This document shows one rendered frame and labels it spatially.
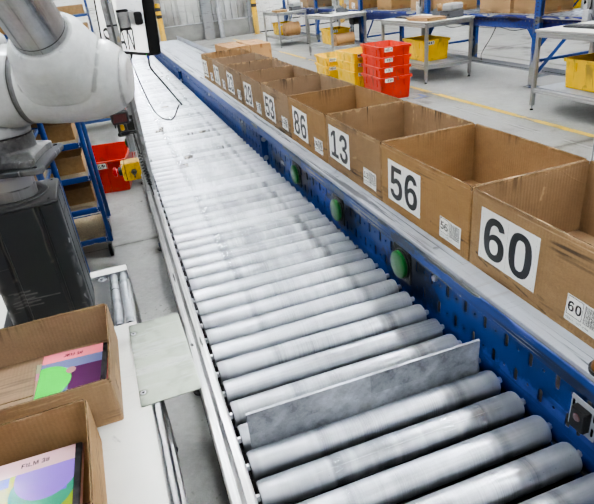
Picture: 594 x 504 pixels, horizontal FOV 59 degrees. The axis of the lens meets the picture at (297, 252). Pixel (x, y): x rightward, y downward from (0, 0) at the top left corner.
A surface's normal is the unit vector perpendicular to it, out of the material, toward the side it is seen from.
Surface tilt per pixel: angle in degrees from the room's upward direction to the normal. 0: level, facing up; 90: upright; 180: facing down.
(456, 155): 89
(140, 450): 0
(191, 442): 0
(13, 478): 0
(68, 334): 89
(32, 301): 90
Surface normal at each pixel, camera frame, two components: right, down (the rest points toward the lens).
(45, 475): -0.10, -0.88
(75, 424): 0.36, 0.38
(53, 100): 0.04, 0.91
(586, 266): -0.94, 0.24
